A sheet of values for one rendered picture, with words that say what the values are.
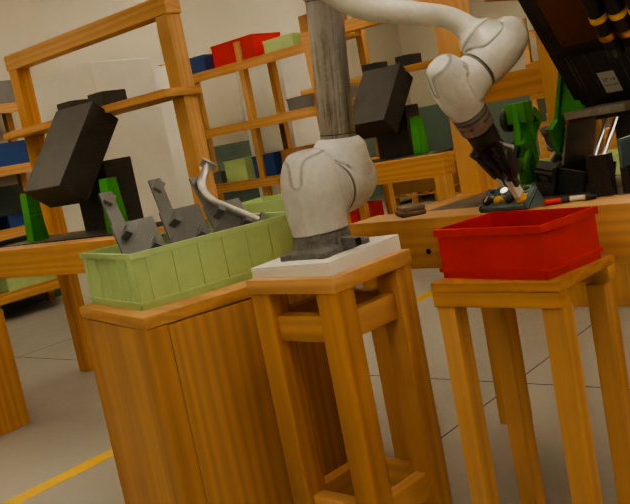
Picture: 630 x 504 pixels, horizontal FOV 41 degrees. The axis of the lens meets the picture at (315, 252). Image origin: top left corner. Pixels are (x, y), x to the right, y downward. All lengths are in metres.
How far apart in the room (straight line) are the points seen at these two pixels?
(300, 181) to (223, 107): 9.16
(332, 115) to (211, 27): 9.14
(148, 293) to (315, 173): 0.66
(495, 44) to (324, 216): 0.59
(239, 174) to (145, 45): 2.49
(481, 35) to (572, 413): 0.90
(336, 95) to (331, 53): 0.11
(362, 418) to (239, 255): 0.75
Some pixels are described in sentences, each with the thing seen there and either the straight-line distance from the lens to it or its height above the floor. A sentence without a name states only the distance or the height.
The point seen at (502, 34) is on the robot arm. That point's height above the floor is 1.34.
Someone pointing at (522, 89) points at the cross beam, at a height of 1.21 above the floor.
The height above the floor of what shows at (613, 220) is 0.86.
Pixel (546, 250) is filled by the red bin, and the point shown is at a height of 0.86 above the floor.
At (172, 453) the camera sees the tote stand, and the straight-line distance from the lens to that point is 2.52.
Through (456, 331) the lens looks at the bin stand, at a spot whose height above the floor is 0.68.
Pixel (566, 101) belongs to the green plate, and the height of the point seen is 1.15.
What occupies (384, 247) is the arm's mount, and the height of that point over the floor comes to 0.87.
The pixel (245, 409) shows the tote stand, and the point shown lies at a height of 0.43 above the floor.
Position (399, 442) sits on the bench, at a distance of 2.83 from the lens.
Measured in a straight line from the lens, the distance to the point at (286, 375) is 2.30.
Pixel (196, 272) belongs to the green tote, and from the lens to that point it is 2.60.
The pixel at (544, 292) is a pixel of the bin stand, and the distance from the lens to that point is 1.89.
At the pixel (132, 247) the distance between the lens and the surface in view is 2.79.
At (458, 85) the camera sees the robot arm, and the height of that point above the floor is 1.24.
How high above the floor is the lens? 1.21
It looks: 8 degrees down
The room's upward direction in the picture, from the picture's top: 11 degrees counter-clockwise
